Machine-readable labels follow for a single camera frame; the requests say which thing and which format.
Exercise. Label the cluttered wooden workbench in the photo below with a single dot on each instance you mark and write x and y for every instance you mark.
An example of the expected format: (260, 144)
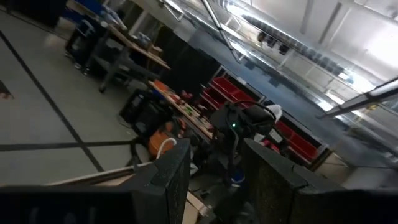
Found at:
(189, 113)

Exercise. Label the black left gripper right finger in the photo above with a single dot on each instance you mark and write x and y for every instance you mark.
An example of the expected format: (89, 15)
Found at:
(280, 193)

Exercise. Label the orange shop vacuum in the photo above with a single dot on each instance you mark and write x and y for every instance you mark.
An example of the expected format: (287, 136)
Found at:
(157, 141)

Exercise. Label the silver rig frame beam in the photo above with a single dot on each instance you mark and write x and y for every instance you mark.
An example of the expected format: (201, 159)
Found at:
(220, 29)
(360, 101)

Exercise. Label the red plastic storage bin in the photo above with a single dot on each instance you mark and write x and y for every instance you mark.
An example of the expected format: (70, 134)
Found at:
(224, 84)
(283, 129)
(213, 98)
(242, 97)
(303, 146)

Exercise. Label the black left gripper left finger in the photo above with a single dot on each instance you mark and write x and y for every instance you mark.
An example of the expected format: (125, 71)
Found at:
(168, 186)

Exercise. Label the black partition panel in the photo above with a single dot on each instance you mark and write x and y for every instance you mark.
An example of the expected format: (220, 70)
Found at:
(186, 62)

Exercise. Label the black equipment case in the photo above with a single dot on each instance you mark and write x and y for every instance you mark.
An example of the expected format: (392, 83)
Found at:
(143, 109)

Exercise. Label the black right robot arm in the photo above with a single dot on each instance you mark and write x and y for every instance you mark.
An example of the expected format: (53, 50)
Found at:
(248, 121)

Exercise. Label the wooden workbench with metal legs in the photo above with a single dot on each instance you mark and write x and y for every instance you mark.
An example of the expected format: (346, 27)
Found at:
(136, 49)

